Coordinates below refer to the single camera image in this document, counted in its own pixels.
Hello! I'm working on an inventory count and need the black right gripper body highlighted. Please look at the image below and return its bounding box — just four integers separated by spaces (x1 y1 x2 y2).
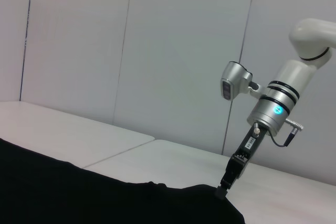
219 121 266 190

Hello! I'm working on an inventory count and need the black t-shirt with white print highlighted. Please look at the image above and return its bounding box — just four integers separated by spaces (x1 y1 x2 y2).
0 137 246 224

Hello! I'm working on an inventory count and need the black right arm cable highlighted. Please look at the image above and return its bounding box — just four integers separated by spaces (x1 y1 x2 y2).
267 118 305 148

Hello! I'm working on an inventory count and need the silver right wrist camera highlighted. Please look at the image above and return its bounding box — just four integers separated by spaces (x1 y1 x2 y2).
219 61 264 102

